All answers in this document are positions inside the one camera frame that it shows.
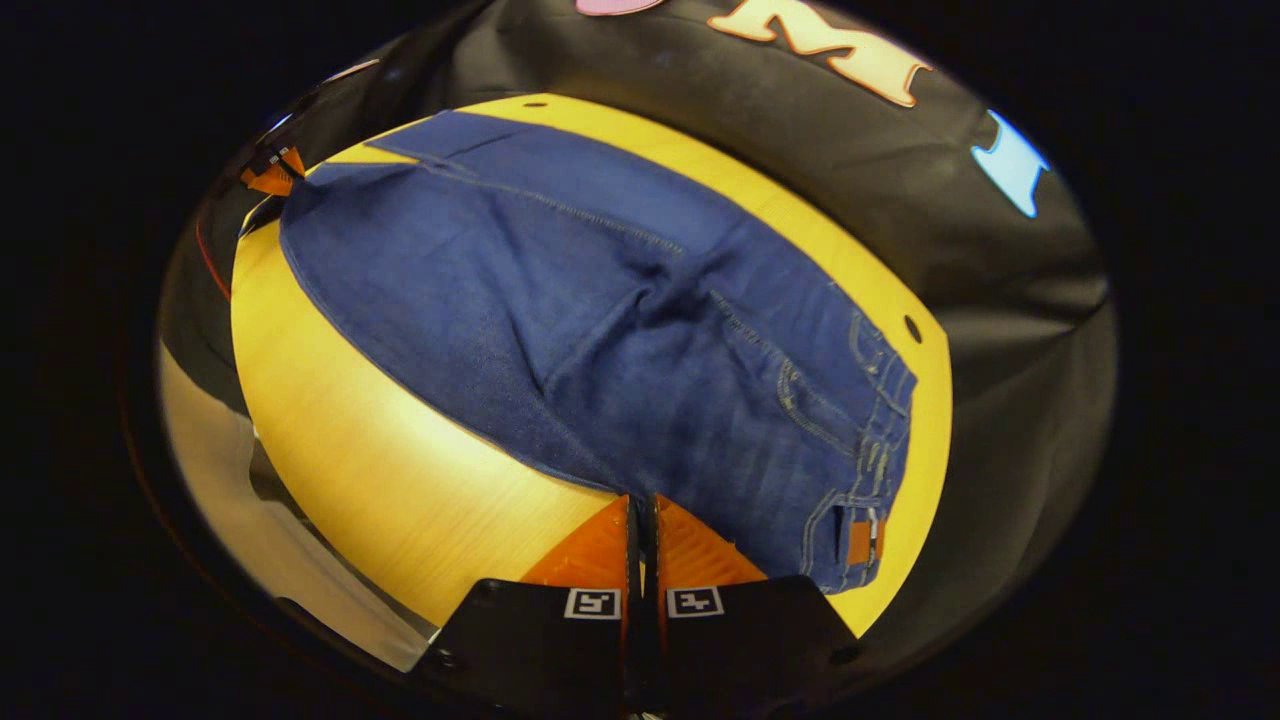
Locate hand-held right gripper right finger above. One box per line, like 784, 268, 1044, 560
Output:
642, 495, 871, 717

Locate black backdrop cloth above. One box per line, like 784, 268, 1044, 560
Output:
158, 0, 1119, 681

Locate blue denim jeans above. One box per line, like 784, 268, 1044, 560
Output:
278, 110, 918, 596

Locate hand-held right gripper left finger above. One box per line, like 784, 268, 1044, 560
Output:
405, 495, 641, 717

